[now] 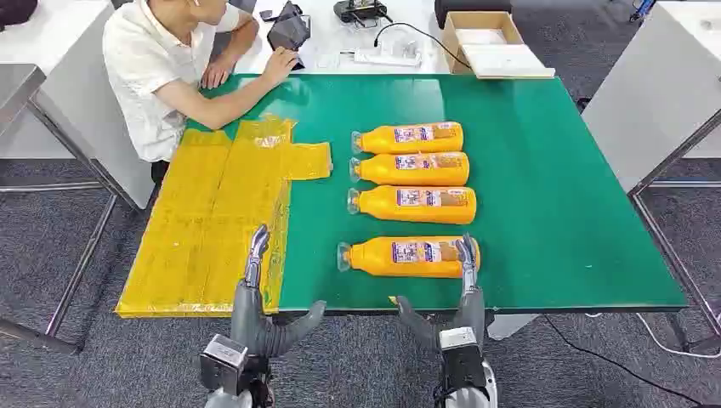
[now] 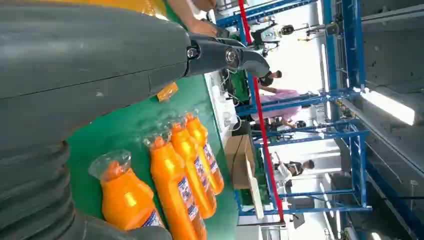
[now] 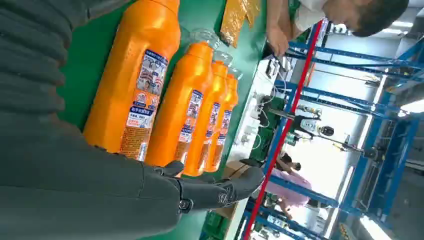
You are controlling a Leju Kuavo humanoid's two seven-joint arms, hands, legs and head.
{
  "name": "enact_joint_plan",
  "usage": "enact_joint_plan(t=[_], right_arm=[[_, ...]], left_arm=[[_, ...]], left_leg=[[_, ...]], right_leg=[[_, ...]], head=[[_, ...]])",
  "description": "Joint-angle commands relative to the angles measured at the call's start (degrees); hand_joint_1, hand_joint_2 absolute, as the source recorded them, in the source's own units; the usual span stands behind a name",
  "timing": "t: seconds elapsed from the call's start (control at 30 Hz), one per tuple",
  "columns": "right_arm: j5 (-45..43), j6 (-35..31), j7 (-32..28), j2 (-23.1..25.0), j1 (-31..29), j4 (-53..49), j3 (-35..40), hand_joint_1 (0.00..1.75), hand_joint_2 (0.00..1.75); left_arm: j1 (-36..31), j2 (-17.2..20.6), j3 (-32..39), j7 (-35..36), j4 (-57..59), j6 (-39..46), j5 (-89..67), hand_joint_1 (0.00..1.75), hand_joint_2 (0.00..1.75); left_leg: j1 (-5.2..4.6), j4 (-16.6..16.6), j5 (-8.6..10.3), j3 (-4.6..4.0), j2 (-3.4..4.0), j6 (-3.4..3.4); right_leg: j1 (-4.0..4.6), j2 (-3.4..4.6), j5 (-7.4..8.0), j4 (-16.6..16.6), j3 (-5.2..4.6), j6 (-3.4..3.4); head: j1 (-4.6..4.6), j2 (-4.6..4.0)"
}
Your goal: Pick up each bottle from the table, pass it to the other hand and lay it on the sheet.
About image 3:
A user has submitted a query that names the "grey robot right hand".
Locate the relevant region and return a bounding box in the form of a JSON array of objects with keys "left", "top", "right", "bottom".
[{"left": 0, "top": 111, "right": 266, "bottom": 240}]

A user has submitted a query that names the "person's right hand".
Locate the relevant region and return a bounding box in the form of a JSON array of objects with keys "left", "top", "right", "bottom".
[{"left": 266, "top": 26, "right": 290, "bottom": 58}]

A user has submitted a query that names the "yellow plastic sheet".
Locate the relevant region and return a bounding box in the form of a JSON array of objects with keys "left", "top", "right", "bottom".
[{"left": 219, "top": 0, "right": 263, "bottom": 49}]

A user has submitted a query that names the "red metal bar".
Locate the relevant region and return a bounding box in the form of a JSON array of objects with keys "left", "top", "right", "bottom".
[{"left": 243, "top": 19, "right": 325, "bottom": 240}]

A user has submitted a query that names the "brown cardboard box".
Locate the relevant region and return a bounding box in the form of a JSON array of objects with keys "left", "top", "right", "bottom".
[{"left": 214, "top": 161, "right": 253, "bottom": 220}]

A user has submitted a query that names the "background person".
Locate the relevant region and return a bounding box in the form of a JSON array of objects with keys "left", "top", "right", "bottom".
[{"left": 264, "top": 152, "right": 314, "bottom": 220}]

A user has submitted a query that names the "green table mat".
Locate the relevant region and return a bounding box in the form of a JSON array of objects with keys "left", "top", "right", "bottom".
[{"left": 56, "top": 0, "right": 268, "bottom": 240}]

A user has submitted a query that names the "blue metal rack frame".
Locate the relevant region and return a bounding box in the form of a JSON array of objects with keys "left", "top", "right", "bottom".
[{"left": 244, "top": 35, "right": 424, "bottom": 240}]

